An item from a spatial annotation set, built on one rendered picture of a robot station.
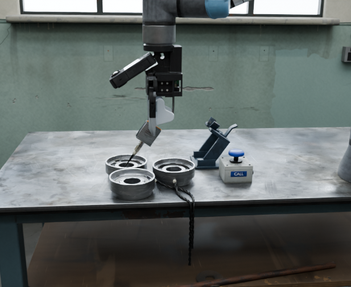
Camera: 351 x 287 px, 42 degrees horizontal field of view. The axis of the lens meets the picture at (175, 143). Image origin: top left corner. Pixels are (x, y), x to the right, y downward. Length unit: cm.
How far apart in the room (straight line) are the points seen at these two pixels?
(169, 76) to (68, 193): 35
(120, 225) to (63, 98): 141
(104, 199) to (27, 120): 181
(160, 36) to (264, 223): 75
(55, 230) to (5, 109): 146
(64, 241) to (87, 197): 37
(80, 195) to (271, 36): 196
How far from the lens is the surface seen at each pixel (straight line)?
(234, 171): 112
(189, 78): 272
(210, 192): 107
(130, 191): 101
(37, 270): 128
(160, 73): 104
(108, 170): 113
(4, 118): 283
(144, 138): 109
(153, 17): 102
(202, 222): 148
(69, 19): 259
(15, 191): 112
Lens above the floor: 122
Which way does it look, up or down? 17 degrees down
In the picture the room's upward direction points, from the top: 1 degrees clockwise
